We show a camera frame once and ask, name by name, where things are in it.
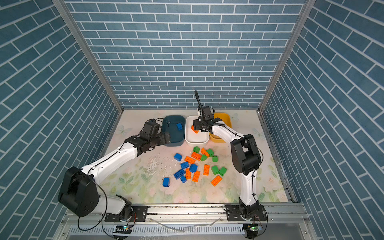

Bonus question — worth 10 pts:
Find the orange lego top small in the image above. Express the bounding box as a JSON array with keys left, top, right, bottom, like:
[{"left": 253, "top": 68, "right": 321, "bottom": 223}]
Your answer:
[{"left": 201, "top": 149, "right": 210, "bottom": 158}]

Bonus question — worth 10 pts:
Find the white plastic bin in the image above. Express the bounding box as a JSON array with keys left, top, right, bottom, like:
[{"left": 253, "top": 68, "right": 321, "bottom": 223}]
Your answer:
[{"left": 185, "top": 115, "right": 210, "bottom": 147}]

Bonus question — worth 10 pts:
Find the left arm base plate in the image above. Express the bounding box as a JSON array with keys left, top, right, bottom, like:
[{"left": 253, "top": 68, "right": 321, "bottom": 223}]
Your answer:
[{"left": 105, "top": 206, "right": 149, "bottom": 223}]

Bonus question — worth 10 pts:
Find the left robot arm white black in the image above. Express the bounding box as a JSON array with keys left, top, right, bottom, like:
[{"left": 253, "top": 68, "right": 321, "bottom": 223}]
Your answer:
[{"left": 58, "top": 119, "right": 171, "bottom": 222}]

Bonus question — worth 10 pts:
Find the orange lego horizontal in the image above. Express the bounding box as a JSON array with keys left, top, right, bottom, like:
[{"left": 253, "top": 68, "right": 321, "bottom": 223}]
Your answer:
[{"left": 191, "top": 125, "right": 199, "bottom": 134}]

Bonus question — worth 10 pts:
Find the long blue lego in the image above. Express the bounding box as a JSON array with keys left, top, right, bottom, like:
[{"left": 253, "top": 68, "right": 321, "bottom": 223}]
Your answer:
[{"left": 174, "top": 169, "right": 186, "bottom": 180}]

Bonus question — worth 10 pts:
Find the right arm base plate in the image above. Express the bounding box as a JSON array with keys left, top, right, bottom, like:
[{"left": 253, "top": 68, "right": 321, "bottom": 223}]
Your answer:
[{"left": 223, "top": 204, "right": 268, "bottom": 222}]

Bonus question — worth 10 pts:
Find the blue lego with hole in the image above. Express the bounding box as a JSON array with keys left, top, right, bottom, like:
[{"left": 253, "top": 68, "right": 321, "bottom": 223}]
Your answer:
[{"left": 176, "top": 123, "right": 183, "bottom": 131}]

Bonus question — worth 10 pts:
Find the yellow plastic bin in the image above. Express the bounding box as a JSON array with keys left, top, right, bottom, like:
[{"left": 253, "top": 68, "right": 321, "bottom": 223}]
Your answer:
[{"left": 209, "top": 112, "right": 232, "bottom": 143}]

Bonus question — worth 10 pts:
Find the orange lego long top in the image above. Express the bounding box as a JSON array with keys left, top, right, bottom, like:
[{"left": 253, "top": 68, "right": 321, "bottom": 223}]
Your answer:
[{"left": 191, "top": 152, "right": 202, "bottom": 161}]

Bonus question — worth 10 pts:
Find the blue lego lone lower left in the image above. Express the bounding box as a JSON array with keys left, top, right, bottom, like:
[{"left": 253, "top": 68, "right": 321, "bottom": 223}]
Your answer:
[{"left": 163, "top": 178, "right": 170, "bottom": 188}]

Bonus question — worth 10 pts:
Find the aluminium front rail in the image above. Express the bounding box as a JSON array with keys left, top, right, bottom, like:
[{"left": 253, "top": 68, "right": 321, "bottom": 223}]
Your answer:
[{"left": 60, "top": 203, "right": 310, "bottom": 229}]

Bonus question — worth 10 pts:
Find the blue lego square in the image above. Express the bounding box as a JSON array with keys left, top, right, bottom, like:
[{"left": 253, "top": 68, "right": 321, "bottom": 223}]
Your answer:
[{"left": 174, "top": 153, "right": 183, "bottom": 162}]

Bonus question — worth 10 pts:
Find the dark teal plastic bin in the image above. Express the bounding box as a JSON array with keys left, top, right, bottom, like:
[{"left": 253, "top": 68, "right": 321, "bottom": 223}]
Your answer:
[{"left": 162, "top": 115, "right": 186, "bottom": 147}]

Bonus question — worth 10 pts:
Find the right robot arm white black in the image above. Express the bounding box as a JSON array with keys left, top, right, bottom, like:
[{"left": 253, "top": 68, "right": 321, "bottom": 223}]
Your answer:
[{"left": 193, "top": 106, "right": 263, "bottom": 216}]

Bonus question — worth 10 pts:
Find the small blue lego bottom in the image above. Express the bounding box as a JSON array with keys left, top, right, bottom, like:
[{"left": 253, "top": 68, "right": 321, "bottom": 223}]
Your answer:
[{"left": 180, "top": 176, "right": 187, "bottom": 183}]

